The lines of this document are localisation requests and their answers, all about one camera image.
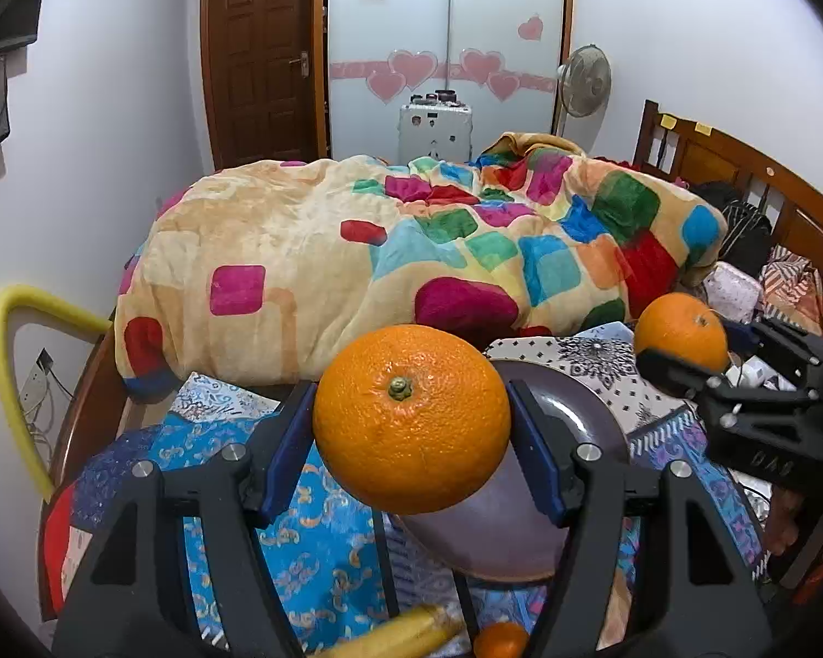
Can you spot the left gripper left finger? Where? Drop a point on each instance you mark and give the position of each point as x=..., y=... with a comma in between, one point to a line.
x=131, y=595

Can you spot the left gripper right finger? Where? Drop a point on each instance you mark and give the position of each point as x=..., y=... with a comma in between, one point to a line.
x=649, y=567

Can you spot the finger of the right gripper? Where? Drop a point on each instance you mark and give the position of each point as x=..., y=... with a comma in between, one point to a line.
x=677, y=377
x=785, y=347

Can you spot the large orange with sticker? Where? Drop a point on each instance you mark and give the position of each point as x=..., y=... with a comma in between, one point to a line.
x=681, y=325

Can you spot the yellow pomelo rind piece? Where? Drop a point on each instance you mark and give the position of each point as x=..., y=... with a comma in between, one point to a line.
x=417, y=632

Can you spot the large orange with stem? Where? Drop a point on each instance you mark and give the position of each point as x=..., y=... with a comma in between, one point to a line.
x=411, y=420

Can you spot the person's right hand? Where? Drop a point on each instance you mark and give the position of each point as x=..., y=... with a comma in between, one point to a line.
x=781, y=531

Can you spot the black white striped bag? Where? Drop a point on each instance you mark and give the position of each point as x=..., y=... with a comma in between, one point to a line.
x=747, y=244

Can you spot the wooden bed headboard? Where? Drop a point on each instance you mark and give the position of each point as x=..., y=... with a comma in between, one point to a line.
x=689, y=153

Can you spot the blue patterned cloth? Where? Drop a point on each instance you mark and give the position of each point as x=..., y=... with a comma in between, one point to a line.
x=322, y=553

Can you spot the dark purple round plate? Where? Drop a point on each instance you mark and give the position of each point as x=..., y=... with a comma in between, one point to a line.
x=497, y=534

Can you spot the small tangerine left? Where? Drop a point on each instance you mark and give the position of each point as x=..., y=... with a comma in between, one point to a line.
x=505, y=639

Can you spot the white standing fan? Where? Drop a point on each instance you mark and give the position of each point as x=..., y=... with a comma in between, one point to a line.
x=583, y=84

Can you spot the yellow foam tube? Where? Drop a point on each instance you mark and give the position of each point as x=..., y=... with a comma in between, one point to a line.
x=21, y=295

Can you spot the colourful patchwork fleece blanket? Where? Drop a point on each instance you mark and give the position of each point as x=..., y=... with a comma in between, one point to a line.
x=258, y=275

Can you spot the white box appliance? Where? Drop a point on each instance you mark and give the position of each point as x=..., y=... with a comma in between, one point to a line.
x=436, y=125

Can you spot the frosted wardrobe with hearts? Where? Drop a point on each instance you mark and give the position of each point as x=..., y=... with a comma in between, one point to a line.
x=499, y=56

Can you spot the brown wooden door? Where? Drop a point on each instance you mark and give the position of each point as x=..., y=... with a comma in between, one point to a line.
x=263, y=68

